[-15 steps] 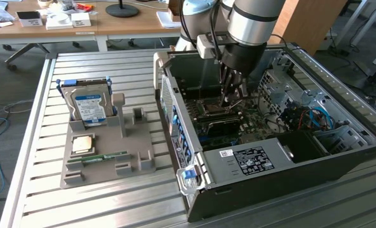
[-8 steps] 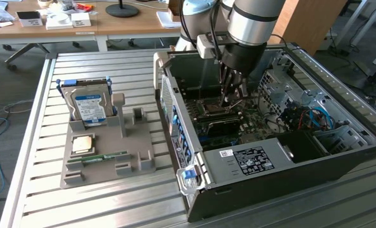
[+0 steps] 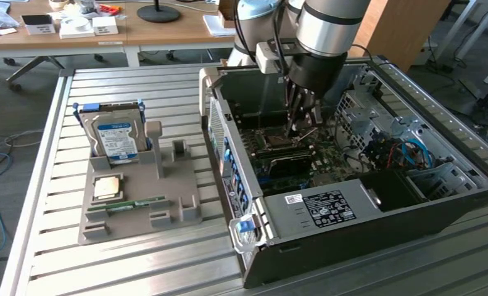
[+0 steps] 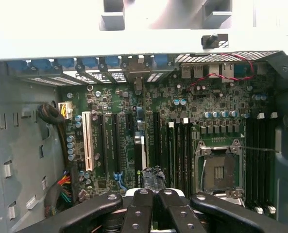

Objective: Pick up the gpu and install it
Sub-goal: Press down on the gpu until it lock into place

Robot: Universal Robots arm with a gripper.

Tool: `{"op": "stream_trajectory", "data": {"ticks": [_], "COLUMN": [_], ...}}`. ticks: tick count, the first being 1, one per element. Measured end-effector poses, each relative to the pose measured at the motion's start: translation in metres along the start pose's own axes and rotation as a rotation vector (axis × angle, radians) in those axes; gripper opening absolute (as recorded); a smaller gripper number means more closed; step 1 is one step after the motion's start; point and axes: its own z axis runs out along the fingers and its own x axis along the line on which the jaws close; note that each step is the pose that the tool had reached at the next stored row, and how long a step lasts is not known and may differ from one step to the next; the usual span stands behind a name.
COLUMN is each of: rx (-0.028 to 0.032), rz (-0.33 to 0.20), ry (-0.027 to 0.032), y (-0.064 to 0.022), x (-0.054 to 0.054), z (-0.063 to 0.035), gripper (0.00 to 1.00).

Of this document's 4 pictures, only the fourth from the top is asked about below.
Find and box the black open PC case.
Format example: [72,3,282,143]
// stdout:
[0,31,288,233]

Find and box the coloured wire bundle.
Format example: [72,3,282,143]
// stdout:
[44,169,73,219]

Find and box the black RAM slot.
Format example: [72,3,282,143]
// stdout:
[245,114,253,207]
[182,118,188,196]
[265,113,275,214]
[175,118,183,195]
[252,114,260,213]
[187,118,195,197]
[259,113,266,209]

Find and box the short black expansion slot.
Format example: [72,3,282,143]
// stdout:
[126,113,135,131]

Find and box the silver locking lever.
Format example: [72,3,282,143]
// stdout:
[199,159,207,190]
[240,146,281,154]

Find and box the green motherboard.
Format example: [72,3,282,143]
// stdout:
[58,60,277,212]

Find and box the white power connector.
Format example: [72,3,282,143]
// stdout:
[57,101,73,120]

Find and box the white expansion slot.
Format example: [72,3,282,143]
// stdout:
[81,111,95,172]

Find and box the black sleeved cable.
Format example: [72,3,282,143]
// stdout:
[36,102,70,167]

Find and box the grey parts rack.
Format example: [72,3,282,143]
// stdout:
[99,0,234,32]

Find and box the red black twisted wire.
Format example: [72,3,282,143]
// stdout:
[186,52,255,92]

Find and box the long black expansion slot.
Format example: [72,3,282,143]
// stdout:
[110,113,121,175]
[152,111,161,168]
[98,113,108,176]

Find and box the CPU socket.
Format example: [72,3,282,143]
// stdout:
[193,139,244,202]

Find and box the blue board connector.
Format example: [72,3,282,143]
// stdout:
[113,171,128,190]

